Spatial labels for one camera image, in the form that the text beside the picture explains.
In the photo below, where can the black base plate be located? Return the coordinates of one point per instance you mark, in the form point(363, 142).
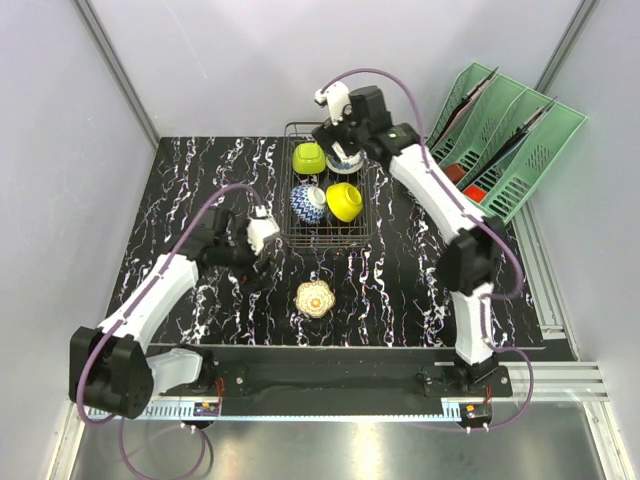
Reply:
point(294, 382)

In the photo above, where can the black folder in organizer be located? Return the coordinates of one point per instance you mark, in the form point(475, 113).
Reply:
point(467, 89)

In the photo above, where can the yellow green bowl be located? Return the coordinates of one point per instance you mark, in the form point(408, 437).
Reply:
point(344, 201)

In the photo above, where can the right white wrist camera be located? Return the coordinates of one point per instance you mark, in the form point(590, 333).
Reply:
point(336, 98)

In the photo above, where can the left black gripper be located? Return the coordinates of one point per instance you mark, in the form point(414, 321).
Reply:
point(262, 277)

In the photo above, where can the brown block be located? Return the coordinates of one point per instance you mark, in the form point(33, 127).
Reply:
point(455, 172)

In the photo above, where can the wire dish rack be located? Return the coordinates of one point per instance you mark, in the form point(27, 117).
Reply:
point(330, 233)

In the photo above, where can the green file organizer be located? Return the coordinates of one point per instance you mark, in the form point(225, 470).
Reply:
point(499, 138)

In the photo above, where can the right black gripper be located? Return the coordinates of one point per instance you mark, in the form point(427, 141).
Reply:
point(328, 134)

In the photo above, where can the white square green bowl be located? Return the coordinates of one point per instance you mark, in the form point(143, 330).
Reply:
point(308, 159)

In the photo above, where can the blue white patterned bowl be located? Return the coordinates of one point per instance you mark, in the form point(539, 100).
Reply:
point(347, 166)

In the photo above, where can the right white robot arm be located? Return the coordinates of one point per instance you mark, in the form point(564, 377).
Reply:
point(467, 266)

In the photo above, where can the red block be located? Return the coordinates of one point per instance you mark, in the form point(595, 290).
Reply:
point(475, 193)

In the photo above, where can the red patterned bowl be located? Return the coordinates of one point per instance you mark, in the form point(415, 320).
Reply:
point(308, 203)

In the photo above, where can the cream flower shaped bowl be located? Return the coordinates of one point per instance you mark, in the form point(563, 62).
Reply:
point(314, 298)

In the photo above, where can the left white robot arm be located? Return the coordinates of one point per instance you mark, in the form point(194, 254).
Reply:
point(109, 368)

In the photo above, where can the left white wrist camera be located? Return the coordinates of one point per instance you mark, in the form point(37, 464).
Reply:
point(261, 229)

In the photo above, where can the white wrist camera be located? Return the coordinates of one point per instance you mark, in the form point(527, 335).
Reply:
point(336, 98)
point(261, 229)

